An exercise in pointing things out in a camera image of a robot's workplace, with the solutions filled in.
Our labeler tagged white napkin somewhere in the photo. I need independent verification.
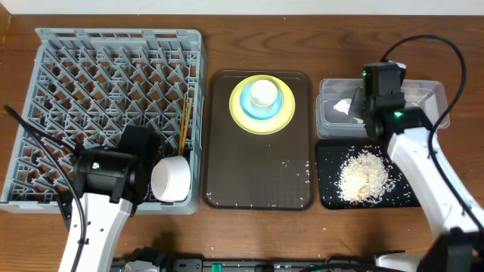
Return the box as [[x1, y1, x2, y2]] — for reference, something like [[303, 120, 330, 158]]
[[333, 98, 363, 124]]

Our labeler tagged wooden chopstick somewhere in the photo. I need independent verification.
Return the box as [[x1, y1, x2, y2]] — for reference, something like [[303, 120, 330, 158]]
[[179, 98, 193, 156], [178, 94, 188, 156]]

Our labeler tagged white bowl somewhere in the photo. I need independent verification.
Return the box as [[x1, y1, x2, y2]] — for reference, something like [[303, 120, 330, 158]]
[[150, 156, 191, 202]]

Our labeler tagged leftover rice pile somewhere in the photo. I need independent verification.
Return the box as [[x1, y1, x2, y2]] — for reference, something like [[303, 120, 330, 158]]
[[336, 150, 395, 204]]

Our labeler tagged white cup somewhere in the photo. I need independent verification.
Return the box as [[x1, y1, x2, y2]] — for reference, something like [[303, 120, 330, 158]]
[[249, 79, 278, 107]]

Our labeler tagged yellow-green plate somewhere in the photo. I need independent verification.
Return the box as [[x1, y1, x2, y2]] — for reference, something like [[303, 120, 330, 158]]
[[229, 75, 296, 134]]

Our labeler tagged light blue small plate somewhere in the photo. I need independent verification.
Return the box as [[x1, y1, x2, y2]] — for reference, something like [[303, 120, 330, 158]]
[[240, 83, 283, 120]]

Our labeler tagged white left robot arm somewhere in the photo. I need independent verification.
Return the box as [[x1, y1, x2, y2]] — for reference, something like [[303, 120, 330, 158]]
[[59, 125, 160, 271]]

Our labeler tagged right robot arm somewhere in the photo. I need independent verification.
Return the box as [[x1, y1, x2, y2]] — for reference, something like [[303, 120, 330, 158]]
[[349, 62, 483, 271]]

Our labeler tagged black waste tray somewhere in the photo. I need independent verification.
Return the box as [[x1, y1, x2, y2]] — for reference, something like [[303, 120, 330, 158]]
[[315, 138, 420, 209]]

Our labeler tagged clear plastic container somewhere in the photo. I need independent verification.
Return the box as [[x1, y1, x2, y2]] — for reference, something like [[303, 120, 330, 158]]
[[316, 79, 448, 139]]

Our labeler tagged dark brown serving tray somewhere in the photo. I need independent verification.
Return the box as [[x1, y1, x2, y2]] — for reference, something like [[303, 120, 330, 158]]
[[203, 70, 315, 211]]

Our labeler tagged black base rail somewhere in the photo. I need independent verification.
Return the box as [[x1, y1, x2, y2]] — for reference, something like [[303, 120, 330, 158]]
[[113, 258, 379, 272]]

